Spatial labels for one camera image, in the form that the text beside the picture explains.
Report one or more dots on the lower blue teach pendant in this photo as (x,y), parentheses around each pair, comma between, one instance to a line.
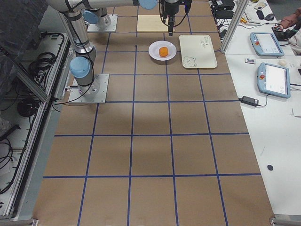
(274,80)

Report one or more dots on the black power adapter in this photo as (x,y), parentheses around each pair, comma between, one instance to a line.
(249,101)

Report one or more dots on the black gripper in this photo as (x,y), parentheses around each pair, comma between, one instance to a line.
(170,9)

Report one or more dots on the white round plate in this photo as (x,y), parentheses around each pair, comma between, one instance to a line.
(154,47)

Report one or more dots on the small card box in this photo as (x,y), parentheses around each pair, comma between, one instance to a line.
(250,61)

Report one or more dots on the aluminium frame post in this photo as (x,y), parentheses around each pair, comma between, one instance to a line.
(241,6)

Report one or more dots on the orange fruit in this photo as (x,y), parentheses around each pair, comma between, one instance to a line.
(163,51)

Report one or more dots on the bamboo cutting board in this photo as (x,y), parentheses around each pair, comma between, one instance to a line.
(150,23)

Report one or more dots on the black round sticker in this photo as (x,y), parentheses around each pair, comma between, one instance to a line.
(270,167)

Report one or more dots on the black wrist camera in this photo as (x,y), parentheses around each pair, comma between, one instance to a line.
(187,5)

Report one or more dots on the blue teach pendant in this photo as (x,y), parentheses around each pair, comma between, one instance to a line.
(274,80)
(265,44)

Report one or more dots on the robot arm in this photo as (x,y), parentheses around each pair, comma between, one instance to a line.
(95,11)
(81,66)

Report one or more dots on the cream bear tray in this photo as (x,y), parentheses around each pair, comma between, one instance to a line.
(197,52)

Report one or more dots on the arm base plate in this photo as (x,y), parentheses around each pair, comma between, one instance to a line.
(96,93)
(106,23)

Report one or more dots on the upper blue teach pendant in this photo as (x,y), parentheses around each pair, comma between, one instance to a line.
(265,44)

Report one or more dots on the black computer mouse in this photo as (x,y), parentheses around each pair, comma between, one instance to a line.
(269,17)

